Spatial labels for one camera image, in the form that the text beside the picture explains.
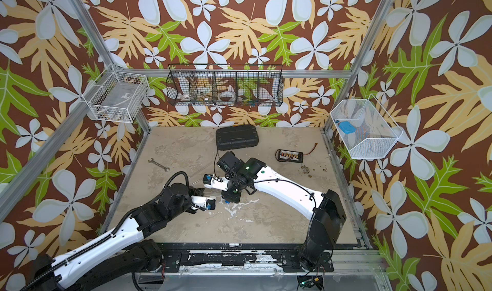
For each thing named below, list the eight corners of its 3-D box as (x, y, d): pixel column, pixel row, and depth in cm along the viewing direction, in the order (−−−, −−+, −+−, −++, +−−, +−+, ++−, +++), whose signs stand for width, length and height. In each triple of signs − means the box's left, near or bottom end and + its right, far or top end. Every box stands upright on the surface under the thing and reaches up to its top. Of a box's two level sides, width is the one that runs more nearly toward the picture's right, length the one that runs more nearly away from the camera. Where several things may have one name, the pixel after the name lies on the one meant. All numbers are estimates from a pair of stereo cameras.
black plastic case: (215, 150, 111) (214, 144, 106) (218, 131, 120) (217, 125, 116) (258, 150, 111) (258, 144, 106) (257, 131, 120) (257, 125, 116)
